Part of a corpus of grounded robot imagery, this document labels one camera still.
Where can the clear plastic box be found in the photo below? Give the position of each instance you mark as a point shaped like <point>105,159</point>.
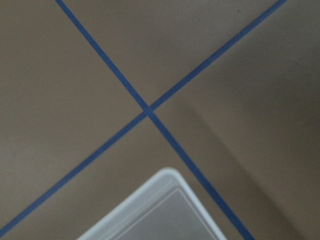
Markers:
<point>163,208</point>

